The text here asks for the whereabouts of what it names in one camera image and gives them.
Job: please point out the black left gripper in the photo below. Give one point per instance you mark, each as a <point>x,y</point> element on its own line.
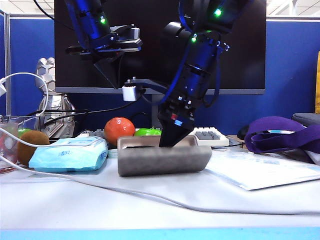
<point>105,46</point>

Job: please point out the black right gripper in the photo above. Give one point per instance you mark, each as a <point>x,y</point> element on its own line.
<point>180,112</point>

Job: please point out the grey suede glasses case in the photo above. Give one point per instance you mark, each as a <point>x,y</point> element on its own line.
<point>162,160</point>

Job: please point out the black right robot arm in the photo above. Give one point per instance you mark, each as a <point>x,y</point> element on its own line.
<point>200,75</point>

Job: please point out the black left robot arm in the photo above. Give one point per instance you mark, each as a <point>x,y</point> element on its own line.
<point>87,22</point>

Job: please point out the white and grey keyboard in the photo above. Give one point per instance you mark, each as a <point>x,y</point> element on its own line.
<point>210,136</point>

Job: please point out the black computer monitor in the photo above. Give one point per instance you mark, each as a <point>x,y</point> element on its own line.
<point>150,65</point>

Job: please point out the orange fruit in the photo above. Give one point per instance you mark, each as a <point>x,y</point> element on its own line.
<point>118,131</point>

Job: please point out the silver robot figurine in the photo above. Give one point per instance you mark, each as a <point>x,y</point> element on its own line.
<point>53,105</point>

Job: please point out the black computer mouse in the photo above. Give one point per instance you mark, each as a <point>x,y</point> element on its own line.
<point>242,132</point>

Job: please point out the documents in clear sleeve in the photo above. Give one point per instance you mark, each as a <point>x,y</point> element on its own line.
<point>262,175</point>

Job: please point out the clear plastic container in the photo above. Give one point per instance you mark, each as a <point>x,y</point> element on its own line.
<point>30,122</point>

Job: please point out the teal and white package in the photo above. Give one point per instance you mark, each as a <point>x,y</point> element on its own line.
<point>272,131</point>

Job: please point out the light blue wipes pack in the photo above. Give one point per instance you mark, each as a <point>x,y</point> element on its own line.
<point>65,157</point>

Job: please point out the small green apple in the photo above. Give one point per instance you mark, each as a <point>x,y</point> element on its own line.
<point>23,132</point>

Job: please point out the white charger plug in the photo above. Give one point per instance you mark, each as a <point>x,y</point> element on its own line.
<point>2,88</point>

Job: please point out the brown kiwi fruit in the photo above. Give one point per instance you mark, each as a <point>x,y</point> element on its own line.
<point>27,155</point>

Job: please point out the clear plastic cup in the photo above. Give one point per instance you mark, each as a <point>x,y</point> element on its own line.
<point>10,150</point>

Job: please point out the grey fabric pouch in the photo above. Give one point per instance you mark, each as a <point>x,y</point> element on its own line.
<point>308,118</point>

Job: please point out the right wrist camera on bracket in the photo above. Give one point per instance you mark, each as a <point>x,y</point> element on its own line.
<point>130,93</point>

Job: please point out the grey partition post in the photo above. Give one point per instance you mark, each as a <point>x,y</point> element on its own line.
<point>8,62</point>

